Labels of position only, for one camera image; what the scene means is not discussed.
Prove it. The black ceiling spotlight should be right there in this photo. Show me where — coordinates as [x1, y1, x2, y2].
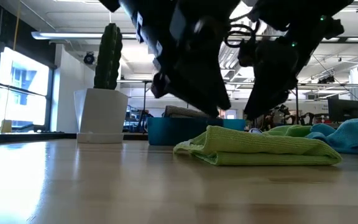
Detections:
[83, 51, 96, 66]

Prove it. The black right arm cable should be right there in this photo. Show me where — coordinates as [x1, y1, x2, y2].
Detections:
[223, 17, 261, 49]

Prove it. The blue microfiber towel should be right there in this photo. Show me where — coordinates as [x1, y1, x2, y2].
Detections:
[304, 118, 358, 155]

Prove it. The blue plastic bin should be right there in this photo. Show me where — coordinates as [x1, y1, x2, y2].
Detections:
[147, 116, 247, 146]

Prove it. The lime green microfiber towel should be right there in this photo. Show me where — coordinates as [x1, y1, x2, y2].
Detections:
[173, 124, 343, 167]
[260, 124, 314, 138]

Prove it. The black computer monitor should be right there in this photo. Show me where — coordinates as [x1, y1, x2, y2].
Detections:
[327, 98, 358, 123]

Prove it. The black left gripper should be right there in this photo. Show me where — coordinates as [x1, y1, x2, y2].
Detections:
[134, 5, 232, 119]

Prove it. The black aluminium table frame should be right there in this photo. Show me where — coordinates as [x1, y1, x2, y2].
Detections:
[0, 131, 149, 145]

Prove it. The green cactus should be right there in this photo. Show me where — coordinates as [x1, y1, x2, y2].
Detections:
[93, 22, 124, 91]

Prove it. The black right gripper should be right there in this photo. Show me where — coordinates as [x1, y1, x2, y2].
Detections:
[237, 36, 311, 121]

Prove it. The black background frame stand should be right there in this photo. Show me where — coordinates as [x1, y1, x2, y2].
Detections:
[126, 80, 155, 133]

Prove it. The long ceiling light strip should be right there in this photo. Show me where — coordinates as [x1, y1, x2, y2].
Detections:
[31, 30, 358, 44]

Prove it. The white planter pot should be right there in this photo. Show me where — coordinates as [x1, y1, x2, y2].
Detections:
[73, 88, 130, 145]

